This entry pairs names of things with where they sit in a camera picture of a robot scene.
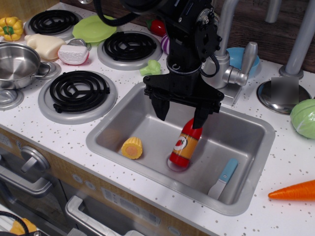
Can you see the purple toy onion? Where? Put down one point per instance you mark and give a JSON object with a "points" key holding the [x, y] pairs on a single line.
{"points": [[165, 44]]}

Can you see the grey toy sink basin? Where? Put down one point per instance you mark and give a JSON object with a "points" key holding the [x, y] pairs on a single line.
{"points": [[225, 135]]}

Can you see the grey oven handle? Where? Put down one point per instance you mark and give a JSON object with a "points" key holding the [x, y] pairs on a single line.
{"points": [[98, 220], [33, 182]]}

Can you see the silver pot lid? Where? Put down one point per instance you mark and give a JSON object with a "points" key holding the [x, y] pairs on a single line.
{"points": [[281, 96]]}

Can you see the white red toy food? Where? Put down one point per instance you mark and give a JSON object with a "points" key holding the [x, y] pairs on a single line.
{"points": [[73, 55]]}

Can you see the black middle stove burner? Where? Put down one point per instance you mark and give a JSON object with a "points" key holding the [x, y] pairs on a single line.
{"points": [[129, 50]]}

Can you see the yellow toy corn piece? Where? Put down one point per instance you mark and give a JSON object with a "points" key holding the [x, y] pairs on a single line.
{"points": [[132, 148]]}

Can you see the red toy chili pepper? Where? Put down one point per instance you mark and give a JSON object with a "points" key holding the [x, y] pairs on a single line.
{"points": [[156, 27]]}

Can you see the grey vertical pole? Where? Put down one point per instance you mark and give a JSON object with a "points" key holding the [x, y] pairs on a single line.
{"points": [[293, 68]]}

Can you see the yellow toy with black cable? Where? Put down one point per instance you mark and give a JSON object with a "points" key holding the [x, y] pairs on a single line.
{"points": [[20, 226]]}

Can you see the blue handled toy spatula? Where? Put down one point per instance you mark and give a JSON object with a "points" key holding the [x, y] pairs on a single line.
{"points": [[225, 176]]}

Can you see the cream toy chicken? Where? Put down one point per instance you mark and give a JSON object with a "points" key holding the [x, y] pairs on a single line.
{"points": [[46, 46]]}

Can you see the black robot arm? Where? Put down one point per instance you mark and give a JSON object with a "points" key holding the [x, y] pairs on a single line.
{"points": [[193, 40]]}

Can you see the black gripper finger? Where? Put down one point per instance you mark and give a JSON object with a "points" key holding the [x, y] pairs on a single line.
{"points": [[201, 114], [160, 106]]}

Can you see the black stove burner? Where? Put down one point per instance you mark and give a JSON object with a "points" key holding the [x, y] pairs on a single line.
{"points": [[77, 97], [129, 50], [57, 23]]}

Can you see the grey left oven handle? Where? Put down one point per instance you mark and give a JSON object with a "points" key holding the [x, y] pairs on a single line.
{"points": [[33, 182]]}

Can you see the red toy ketchup bottle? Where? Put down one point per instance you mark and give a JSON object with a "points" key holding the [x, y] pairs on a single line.
{"points": [[185, 145]]}

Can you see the yellow toy bell pepper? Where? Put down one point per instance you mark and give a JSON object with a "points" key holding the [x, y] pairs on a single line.
{"points": [[11, 28]]}

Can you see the small silver toy cup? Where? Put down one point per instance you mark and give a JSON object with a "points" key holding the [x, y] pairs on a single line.
{"points": [[77, 42]]}

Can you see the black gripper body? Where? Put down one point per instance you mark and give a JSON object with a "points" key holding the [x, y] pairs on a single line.
{"points": [[184, 88]]}

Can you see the silver metal pot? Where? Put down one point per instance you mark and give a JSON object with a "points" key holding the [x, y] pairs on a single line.
{"points": [[20, 65]]}

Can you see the green toy broccoli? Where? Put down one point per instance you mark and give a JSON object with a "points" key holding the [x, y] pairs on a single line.
{"points": [[153, 68]]}

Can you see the orange toy carrot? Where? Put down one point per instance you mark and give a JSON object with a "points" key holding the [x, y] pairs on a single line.
{"points": [[304, 191]]}

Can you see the green toy cabbage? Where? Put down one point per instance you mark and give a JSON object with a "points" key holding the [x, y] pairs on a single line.
{"points": [[303, 118]]}

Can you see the green toy plate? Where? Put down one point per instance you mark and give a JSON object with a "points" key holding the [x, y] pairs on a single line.
{"points": [[92, 29]]}

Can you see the black back stove burner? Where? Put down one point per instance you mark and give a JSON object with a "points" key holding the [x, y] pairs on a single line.
{"points": [[57, 23]]}

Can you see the silver toy faucet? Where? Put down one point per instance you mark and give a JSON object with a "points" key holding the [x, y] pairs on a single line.
{"points": [[229, 80]]}

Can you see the grey right oven handle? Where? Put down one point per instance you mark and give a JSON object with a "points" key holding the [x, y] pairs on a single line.
{"points": [[98, 220]]}

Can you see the black front stove burner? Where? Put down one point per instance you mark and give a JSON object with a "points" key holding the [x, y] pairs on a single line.
{"points": [[77, 97]]}

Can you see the grey oven knob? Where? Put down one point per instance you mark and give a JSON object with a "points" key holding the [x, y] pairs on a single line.
{"points": [[34, 160]]}

